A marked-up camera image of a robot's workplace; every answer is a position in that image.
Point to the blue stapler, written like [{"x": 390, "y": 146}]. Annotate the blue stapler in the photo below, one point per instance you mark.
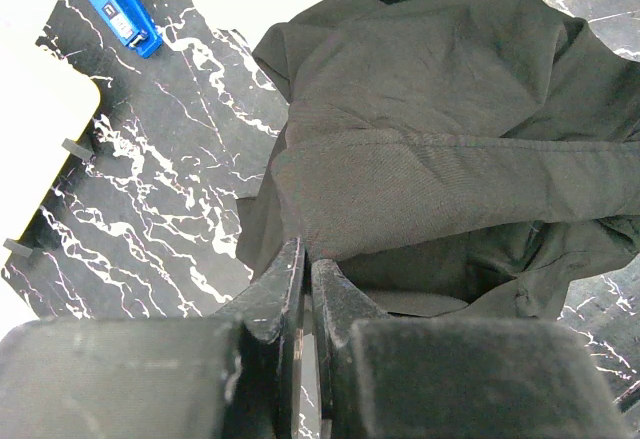
[{"x": 131, "y": 24}]

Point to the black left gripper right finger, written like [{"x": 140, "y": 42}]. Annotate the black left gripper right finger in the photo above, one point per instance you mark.
[{"x": 386, "y": 377}]

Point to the black shirt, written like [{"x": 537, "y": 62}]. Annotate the black shirt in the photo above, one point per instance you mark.
[{"x": 471, "y": 156}]

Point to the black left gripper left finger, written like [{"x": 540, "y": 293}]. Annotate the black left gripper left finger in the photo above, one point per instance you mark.
[{"x": 233, "y": 374}]

